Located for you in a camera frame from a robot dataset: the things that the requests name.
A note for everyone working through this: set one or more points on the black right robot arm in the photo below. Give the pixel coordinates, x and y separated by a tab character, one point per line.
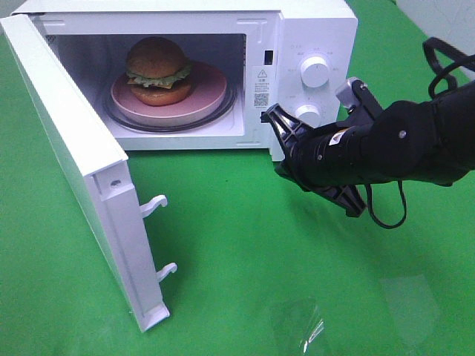
427	142

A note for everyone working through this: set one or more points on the glass microwave turntable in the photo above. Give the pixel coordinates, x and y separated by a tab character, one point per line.
122	120

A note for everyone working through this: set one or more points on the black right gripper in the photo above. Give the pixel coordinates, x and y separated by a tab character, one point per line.
305	159

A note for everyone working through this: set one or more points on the white microwave oven body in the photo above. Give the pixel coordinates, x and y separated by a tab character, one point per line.
259	46

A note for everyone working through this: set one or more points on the white microwave knob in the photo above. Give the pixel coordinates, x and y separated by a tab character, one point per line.
315	71
309	114

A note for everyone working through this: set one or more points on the white microwave door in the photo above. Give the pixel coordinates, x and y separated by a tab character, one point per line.
97	170

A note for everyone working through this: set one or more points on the burger with lettuce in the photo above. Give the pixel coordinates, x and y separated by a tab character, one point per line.
158	71

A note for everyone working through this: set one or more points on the pink round plate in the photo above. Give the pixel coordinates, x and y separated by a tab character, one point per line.
208	89

